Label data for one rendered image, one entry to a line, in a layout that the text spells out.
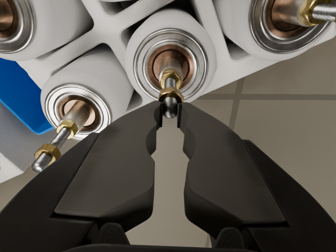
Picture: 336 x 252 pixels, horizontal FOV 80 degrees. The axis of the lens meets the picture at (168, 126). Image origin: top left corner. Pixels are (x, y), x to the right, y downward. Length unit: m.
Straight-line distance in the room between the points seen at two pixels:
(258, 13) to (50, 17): 0.19
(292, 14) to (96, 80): 0.19
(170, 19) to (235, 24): 0.06
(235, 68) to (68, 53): 0.22
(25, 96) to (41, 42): 0.28
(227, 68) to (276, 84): 0.27
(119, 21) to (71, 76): 0.09
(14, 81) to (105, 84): 0.31
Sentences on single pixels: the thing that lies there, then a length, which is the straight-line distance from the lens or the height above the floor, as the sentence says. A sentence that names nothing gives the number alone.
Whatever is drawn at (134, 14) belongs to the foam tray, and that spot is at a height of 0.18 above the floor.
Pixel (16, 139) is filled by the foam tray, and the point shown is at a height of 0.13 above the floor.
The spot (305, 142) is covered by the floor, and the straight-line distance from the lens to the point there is 0.69.
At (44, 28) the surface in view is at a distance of 0.24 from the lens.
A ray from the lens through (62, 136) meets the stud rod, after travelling 0.22.
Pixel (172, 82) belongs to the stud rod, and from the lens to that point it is 0.16.
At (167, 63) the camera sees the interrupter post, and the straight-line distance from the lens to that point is 0.19.
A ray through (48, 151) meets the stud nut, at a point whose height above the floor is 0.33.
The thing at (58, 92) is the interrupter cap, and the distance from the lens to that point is 0.25.
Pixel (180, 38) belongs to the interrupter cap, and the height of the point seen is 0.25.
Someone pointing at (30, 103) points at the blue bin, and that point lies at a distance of 0.52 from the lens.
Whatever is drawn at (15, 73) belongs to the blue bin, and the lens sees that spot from 0.53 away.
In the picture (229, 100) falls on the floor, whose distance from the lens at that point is 0.53.
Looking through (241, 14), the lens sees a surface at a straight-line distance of 0.22.
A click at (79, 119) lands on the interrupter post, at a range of 0.23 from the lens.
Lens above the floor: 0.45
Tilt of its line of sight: 57 degrees down
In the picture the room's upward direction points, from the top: 179 degrees counter-clockwise
